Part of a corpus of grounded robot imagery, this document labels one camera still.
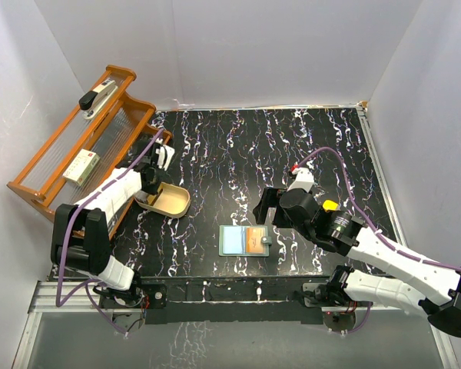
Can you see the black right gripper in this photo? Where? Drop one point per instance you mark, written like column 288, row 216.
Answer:
column 270, row 199

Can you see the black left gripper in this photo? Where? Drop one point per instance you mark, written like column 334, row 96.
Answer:
column 153, row 189

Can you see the tan oval wooden tray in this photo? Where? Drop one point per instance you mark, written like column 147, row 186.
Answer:
column 173, row 201

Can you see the mint green card holder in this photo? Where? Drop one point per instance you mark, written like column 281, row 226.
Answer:
column 244, row 241

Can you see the orange wooden shelf rack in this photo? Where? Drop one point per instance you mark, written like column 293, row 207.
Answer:
column 85, row 148

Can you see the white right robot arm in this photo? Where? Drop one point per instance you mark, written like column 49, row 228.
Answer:
column 410, row 282

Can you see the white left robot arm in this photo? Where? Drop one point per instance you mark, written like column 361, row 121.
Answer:
column 80, row 240

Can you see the white card stack in tray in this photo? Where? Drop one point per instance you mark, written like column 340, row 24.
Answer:
column 148, row 199

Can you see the yellow eraser block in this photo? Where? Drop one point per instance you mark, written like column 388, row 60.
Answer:
column 330, row 205

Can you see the white small cardboard box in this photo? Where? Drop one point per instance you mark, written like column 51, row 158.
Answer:
column 81, row 167

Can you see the black and white stapler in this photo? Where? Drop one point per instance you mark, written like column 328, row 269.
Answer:
column 92, row 102

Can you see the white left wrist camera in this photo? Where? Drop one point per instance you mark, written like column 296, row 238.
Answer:
column 164, row 154

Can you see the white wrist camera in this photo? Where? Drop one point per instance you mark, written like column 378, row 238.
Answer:
column 164, row 154
column 303, row 178

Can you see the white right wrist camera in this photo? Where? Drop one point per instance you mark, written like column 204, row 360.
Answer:
column 303, row 178

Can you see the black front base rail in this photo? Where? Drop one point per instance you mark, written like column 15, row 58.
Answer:
column 242, row 299

